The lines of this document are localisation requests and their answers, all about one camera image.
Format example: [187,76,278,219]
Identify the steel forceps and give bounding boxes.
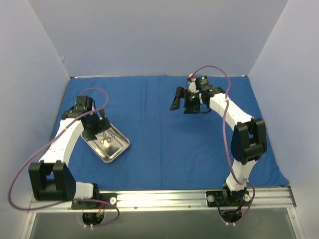
[105,128,116,143]

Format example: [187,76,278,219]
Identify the steel surgical scissors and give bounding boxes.
[99,130,113,144]

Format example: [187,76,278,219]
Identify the stainless steel instrument tray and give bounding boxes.
[81,124,130,163]

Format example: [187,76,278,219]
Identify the blue surgical cloth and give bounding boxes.
[37,74,291,191]

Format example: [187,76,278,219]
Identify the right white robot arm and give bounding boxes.
[170,75,267,206]

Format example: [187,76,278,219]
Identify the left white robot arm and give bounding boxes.
[28,96,110,209]

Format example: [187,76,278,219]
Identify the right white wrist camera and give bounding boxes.
[187,74,197,93]

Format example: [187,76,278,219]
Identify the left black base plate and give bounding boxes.
[71,193,118,210]

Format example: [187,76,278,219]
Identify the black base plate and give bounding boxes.
[71,193,118,210]
[205,190,251,208]

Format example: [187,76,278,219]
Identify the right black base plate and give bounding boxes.
[205,190,251,208]

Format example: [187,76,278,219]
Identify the front aluminium rail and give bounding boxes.
[30,187,296,214]

